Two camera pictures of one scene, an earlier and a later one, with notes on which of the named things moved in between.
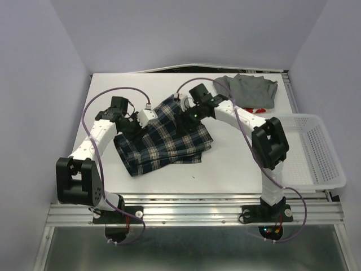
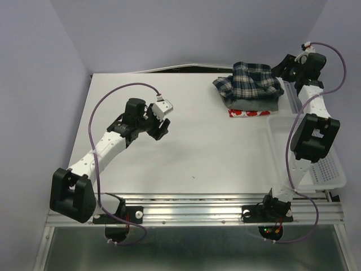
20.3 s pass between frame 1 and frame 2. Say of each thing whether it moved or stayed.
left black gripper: moved
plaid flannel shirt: moved
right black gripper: moved
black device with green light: stayed
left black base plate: stayed
